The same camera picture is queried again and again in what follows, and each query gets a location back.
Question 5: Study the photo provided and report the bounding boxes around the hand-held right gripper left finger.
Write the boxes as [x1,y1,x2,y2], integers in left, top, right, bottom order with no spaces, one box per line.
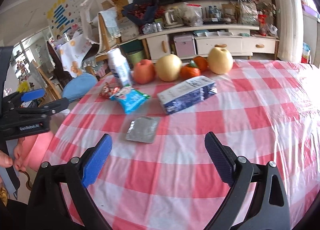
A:
[26,134,113,230]

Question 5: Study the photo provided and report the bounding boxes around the dark wrapped flower bouquet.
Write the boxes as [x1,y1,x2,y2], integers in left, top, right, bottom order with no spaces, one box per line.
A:
[122,0,167,29]

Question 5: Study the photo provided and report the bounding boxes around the dark green crate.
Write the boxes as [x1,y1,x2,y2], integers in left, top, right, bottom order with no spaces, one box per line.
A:
[120,40,144,53]

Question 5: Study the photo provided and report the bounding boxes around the tall yellow pear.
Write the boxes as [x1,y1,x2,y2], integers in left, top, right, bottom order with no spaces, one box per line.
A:
[207,47,234,75]

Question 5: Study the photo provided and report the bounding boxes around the brown cardboard boxes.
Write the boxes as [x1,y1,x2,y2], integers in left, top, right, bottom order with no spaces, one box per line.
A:
[221,2,239,19]

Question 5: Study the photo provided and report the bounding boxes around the dark wooden chair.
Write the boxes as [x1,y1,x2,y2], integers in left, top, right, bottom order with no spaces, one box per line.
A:
[46,40,73,85]

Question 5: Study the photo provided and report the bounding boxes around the dark blue white carton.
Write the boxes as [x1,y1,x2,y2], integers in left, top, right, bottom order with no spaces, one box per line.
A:
[157,75,217,115]

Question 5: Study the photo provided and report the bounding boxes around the brown wooden chair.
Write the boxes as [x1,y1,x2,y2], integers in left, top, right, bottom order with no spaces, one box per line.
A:
[30,61,63,107]

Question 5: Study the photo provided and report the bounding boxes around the silver foil packet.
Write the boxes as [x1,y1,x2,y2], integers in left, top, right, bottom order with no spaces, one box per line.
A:
[125,116,161,143]

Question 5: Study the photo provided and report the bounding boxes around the red packages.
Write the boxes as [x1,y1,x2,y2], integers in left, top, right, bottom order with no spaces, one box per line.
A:
[257,14,269,36]

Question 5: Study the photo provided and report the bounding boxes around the crinkled clear bag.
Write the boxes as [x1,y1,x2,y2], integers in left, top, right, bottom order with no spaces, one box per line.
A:
[237,0,259,25]

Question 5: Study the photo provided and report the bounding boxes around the fruit print cloth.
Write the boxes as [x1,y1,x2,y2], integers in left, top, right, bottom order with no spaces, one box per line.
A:
[59,34,95,78]

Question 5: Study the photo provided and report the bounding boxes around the pink storage box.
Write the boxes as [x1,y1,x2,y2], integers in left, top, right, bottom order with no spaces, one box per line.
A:
[173,34,197,58]

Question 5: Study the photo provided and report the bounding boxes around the clear plastic bag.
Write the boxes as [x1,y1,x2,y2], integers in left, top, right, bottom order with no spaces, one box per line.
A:
[181,2,204,27]

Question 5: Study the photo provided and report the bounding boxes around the cream television cabinet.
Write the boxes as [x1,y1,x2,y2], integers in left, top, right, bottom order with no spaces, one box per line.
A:
[137,24,280,60]

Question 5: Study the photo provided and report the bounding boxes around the round yellow pear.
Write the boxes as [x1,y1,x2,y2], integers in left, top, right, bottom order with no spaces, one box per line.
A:
[154,54,182,82]

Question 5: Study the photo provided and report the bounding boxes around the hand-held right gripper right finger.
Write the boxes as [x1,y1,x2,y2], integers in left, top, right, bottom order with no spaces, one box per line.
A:
[204,132,292,230]

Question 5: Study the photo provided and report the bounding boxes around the white cardboard box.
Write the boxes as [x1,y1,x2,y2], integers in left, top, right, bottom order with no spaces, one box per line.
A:
[117,16,140,43]

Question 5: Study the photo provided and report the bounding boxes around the white covered standing air conditioner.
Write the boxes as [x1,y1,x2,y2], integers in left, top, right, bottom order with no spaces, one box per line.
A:
[265,0,304,62]

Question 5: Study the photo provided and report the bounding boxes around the blue padded stool seat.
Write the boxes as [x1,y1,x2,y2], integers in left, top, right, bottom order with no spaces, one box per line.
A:
[62,73,98,103]

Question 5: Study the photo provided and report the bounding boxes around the wall poster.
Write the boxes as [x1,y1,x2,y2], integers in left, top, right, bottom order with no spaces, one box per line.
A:
[45,0,100,38]

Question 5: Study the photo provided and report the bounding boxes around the person's left hand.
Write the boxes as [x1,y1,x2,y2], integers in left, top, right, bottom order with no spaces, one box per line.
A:
[0,137,27,172]

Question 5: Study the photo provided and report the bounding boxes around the light wooden chair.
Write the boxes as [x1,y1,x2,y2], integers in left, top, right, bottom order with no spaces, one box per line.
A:
[96,10,123,54]

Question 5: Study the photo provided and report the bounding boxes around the pack of silver cans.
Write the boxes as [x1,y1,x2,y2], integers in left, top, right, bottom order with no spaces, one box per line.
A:
[142,21,163,34]

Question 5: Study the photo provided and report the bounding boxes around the red white checkered tablecloth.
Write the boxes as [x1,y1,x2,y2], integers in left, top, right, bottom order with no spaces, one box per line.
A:
[42,59,320,230]

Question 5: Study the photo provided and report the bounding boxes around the red twisted snack wrapper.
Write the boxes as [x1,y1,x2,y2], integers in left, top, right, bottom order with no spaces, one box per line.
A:
[98,82,120,99]

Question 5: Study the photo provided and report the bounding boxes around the water bottles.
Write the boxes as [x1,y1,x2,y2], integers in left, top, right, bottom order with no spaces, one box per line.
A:
[207,5,223,19]

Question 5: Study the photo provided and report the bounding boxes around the green waste bin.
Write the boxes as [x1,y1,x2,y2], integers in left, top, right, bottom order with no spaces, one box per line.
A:
[126,49,146,67]

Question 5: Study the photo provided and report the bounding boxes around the striped light blue towel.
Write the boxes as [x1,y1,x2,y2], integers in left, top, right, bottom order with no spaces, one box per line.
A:
[100,10,120,42]

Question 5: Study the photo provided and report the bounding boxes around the blue white snack packet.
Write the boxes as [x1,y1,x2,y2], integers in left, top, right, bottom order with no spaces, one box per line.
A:
[109,87,152,115]

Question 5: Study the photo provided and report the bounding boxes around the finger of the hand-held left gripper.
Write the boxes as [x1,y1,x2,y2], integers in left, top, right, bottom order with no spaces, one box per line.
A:
[14,97,70,117]
[4,88,46,105]

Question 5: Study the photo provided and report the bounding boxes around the white electric kettle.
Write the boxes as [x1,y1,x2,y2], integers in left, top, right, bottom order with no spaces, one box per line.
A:
[164,9,184,28]

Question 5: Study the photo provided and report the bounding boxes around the white bottle blue label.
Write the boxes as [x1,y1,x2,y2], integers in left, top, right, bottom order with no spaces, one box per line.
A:
[107,47,133,87]

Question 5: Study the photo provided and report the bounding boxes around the orange tangerine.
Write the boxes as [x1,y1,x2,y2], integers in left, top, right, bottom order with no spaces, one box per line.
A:
[180,63,201,79]
[194,56,209,72]

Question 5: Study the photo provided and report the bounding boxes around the stack of books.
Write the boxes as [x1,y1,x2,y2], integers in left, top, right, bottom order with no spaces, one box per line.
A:
[194,30,240,37]

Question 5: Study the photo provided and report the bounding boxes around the colourful bag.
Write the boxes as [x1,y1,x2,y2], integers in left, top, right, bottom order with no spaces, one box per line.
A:
[301,42,312,64]

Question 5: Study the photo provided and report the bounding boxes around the red apple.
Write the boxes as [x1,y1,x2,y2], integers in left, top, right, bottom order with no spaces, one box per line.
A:
[133,59,155,85]

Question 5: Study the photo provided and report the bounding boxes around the white tote bag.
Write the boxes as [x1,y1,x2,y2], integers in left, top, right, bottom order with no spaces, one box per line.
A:
[79,0,118,45]

